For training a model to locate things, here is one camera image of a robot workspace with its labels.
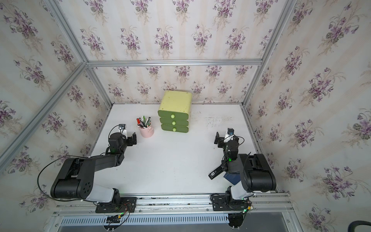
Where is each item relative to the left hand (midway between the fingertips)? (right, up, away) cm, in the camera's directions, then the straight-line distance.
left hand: (128, 133), depth 92 cm
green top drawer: (+30, +12, -4) cm, 32 cm away
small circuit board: (+1, -41, -20) cm, 46 cm away
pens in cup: (+9, +7, +4) cm, 12 cm away
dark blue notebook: (+65, -25, -11) cm, 70 cm away
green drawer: (+30, +7, +1) cm, 31 cm away
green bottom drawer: (+30, +3, +6) cm, 30 cm away
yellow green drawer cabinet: (+31, +17, -4) cm, 36 cm away
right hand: (+64, 0, -2) cm, 64 cm away
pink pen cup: (+11, +1, +3) cm, 12 cm away
